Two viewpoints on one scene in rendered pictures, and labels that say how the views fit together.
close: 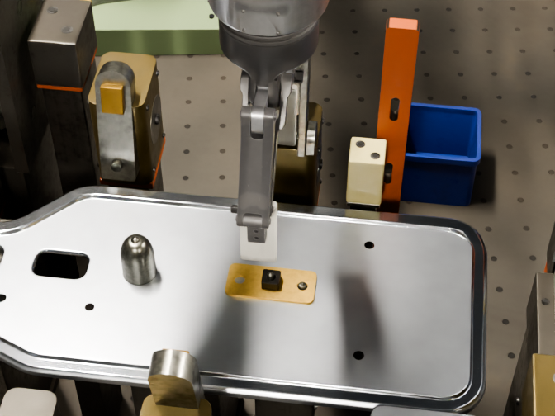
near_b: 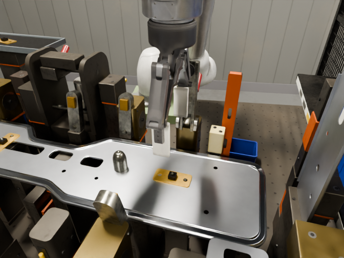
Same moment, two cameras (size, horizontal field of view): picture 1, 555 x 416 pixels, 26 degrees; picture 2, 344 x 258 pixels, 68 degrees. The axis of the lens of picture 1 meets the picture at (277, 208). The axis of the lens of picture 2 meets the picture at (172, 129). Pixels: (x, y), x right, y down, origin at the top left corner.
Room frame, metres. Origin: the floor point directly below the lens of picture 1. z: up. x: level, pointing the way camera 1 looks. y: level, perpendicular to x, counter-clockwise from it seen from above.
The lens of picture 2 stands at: (0.29, -0.06, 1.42)
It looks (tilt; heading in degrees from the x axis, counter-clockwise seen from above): 34 degrees down; 9
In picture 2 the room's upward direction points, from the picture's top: straight up
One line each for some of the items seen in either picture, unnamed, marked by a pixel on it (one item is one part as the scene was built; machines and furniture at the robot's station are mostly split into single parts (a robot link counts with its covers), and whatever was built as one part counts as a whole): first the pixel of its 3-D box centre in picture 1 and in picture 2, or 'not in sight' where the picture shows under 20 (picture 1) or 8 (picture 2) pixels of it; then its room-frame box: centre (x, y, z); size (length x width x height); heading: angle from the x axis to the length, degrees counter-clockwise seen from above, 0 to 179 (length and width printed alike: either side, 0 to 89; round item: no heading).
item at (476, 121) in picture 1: (435, 154); (241, 155); (1.11, -0.21, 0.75); 0.11 x 0.10 x 0.09; 83
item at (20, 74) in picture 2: not in sight; (39, 125); (0.98, 0.54, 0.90); 0.05 x 0.05 x 0.40; 83
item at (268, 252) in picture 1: (258, 231); (160, 139); (0.63, 0.02, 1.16); 0.03 x 0.01 x 0.07; 83
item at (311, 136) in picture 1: (311, 135); (196, 123); (0.83, -0.03, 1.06); 0.03 x 0.01 x 0.03; 173
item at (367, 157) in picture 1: (358, 267); (211, 182); (0.81, -0.09, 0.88); 0.04 x 0.04 x 0.37; 83
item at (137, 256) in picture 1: (138, 260); (120, 162); (0.71, 0.13, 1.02); 0.03 x 0.03 x 0.07
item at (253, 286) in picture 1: (271, 280); (172, 176); (0.70, 0.01, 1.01); 0.08 x 0.04 x 0.01; 82
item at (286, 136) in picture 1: (279, 115); (180, 102); (0.77, 0.00, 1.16); 0.03 x 0.01 x 0.07; 83
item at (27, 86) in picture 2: not in sight; (54, 131); (0.97, 0.48, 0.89); 0.12 x 0.07 x 0.38; 173
